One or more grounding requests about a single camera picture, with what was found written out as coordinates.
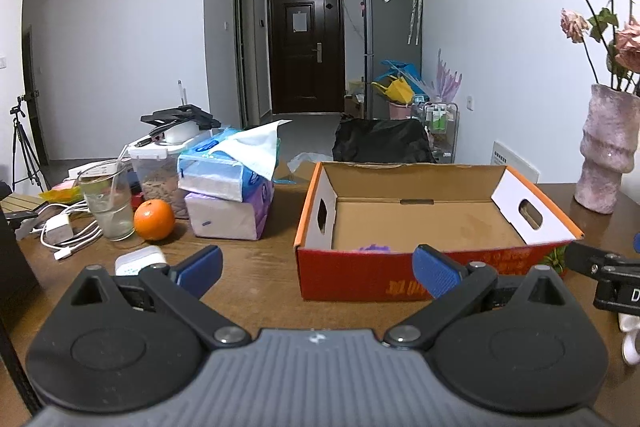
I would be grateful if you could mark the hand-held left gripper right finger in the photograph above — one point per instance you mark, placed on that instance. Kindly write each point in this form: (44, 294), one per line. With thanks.
(434, 274)

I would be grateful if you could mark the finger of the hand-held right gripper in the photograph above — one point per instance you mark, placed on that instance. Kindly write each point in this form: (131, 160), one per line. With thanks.
(582, 257)

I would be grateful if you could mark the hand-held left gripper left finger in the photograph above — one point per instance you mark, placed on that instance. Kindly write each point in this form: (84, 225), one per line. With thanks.
(200, 268)

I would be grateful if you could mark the white rounded case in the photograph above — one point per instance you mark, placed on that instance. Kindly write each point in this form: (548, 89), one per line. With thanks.
(137, 259)

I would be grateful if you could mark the red cardboard box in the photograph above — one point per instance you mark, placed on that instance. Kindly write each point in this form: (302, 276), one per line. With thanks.
(350, 277)

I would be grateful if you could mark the purple small object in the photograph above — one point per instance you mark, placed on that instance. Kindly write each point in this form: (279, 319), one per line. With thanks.
(377, 248)

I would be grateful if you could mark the orange fruit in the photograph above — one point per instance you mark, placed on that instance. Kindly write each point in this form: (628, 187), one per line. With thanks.
(154, 219)

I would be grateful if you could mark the clear plastic food container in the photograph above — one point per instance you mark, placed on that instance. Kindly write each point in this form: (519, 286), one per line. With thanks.
(155, 177)

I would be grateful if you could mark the blue tissue pack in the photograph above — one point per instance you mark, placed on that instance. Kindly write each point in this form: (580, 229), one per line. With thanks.
(215, 167)

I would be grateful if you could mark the clear drinking glass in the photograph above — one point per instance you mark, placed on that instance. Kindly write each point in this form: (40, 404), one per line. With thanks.
(107, 212)

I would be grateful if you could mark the pink textured vase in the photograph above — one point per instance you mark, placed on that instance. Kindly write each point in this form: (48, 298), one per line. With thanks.
(605, 147)

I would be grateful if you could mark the clear drinking straw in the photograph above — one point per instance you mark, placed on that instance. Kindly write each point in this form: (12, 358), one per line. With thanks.
(120, 167)

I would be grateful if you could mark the white round device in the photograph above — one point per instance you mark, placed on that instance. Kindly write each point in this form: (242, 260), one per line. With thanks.
(177, 134)

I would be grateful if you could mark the black garbage bag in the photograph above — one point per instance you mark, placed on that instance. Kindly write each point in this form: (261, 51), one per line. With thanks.
(380, 142)

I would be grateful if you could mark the white charger brick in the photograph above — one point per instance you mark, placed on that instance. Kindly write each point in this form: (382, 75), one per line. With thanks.
(58, 228)

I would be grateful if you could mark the white plastic bag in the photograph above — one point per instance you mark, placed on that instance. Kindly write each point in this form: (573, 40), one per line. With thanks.
(307, 161)

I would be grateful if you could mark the white flat box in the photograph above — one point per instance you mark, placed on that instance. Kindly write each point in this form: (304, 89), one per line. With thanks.
(82, 172)

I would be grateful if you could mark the yellow packet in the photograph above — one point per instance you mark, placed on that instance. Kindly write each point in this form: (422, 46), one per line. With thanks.
(62, 194)

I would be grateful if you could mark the pink bucket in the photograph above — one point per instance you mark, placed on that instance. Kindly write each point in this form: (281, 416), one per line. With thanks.
(400, 111)

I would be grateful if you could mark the white stick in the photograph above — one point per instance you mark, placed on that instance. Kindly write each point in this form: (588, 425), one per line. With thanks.
(182, 94)

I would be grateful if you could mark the black paper bag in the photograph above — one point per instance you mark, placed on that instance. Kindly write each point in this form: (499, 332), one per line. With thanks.
(15, 257)

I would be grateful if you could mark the small cardboard floor box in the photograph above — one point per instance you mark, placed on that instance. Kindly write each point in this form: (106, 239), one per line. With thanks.
(354, 104)

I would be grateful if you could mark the wooden slatted stool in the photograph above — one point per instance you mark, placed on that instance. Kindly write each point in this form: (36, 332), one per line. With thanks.
(20, 204)

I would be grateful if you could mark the purple feather decoration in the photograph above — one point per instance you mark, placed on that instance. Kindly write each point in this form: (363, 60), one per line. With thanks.
(447, 79)

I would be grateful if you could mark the blue bag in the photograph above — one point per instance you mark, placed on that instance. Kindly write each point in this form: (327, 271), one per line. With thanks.
(410, 72)

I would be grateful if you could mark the black tripod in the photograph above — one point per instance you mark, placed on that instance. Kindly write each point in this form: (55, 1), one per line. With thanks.
(22, 142)

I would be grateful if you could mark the dark brown entrance door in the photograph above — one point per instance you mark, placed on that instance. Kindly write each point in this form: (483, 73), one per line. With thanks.
(320, 72)

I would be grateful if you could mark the grey refrigerator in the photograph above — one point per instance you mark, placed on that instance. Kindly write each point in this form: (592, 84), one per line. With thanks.
(390, 37)

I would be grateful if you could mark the white folded umbrella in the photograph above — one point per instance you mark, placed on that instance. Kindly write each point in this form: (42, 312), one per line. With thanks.
(415, 12)

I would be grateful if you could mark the paper sheet on door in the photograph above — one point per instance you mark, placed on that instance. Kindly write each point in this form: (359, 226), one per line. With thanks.
(299, 22)

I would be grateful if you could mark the white wall heater panel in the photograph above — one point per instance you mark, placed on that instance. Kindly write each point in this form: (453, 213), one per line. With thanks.
(515, 162)

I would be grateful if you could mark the black plastic frame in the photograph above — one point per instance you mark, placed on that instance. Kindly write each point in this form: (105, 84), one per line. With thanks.
(185, 114)

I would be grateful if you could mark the side door frame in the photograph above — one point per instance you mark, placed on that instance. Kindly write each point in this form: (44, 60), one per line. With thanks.
(242, 57)

